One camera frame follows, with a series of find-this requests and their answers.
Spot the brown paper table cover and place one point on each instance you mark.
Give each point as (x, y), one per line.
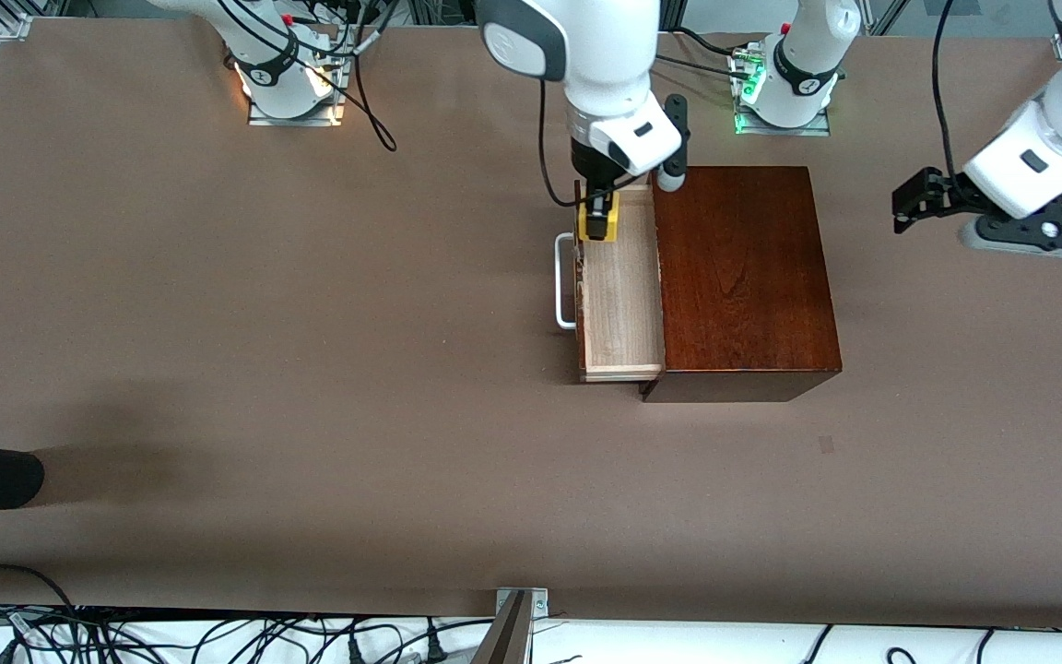
(310, 369)

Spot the yellow block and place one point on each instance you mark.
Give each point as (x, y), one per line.
(615, 221)

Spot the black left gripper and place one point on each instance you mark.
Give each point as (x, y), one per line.
(948, 193)

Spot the dark wooden drawer cabinet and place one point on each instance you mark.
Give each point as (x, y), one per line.
(743, 277)

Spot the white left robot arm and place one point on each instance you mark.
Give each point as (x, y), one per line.
(808, 55)

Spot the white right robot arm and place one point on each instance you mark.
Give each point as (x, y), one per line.
(605, 74)

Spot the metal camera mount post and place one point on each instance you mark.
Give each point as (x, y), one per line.
(517, 618)

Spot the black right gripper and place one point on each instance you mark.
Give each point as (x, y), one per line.
(593, 175)

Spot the black power plug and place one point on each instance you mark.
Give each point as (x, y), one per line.
(356, 653)
(436, 650)

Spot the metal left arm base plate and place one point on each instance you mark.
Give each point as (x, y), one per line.
(817, 129)

